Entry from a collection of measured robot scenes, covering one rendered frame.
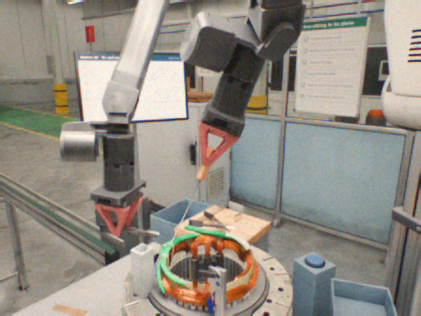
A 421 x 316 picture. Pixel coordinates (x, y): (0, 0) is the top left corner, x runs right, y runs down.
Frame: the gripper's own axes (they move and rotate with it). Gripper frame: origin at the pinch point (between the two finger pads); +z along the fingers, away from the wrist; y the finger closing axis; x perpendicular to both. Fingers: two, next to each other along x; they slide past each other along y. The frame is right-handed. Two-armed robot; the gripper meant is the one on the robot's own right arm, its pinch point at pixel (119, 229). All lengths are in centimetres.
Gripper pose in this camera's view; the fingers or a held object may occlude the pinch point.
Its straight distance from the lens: 69.1
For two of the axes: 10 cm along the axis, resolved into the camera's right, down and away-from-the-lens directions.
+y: -3.0, 2.4, -9.2
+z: -0.6, 9.6, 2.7
